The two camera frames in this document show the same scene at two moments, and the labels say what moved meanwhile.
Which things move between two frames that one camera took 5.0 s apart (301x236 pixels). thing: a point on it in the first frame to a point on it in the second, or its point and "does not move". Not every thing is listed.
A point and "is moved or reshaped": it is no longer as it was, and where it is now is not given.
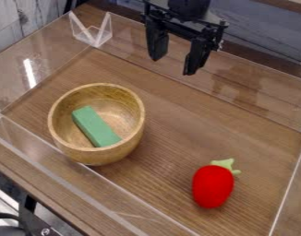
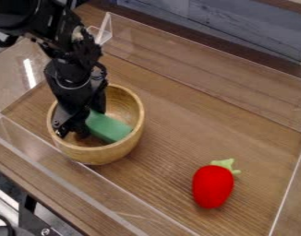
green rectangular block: (93, 127) is moved or reshaped
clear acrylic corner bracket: (91, 35) does not move
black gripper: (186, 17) to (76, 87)
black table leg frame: (33, 226) does not move
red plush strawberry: (212, 183) does not move
